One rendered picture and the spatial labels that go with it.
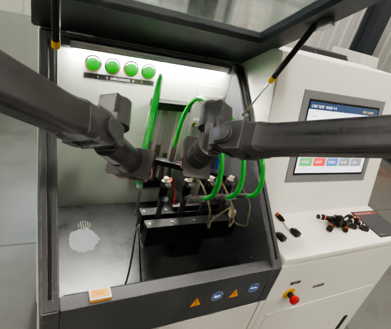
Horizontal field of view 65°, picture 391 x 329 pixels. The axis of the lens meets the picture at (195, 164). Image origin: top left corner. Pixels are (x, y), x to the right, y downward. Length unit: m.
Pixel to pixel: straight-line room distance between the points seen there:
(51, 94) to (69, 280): 0.70
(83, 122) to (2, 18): 4.28
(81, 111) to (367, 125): 0.40
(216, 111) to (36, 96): 0.38
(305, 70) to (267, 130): 0.64
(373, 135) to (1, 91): 0.45
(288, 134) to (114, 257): 0.75
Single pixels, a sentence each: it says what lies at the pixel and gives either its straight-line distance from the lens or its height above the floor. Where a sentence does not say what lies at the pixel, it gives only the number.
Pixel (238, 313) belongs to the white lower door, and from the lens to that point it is 1.16.
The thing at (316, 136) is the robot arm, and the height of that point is 1.48.
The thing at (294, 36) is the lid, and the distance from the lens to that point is 1.07.
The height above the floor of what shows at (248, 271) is 0.95.
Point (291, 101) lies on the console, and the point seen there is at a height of 1.40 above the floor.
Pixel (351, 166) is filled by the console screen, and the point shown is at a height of 1.17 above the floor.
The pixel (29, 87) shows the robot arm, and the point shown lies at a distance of 0.41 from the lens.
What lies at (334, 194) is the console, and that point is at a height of 1.05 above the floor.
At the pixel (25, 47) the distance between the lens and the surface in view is 4.77.
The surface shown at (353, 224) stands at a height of 1.00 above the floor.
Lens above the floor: 1.62
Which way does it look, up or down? 27 degrees down
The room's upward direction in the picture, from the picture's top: 15 degrees clockwise
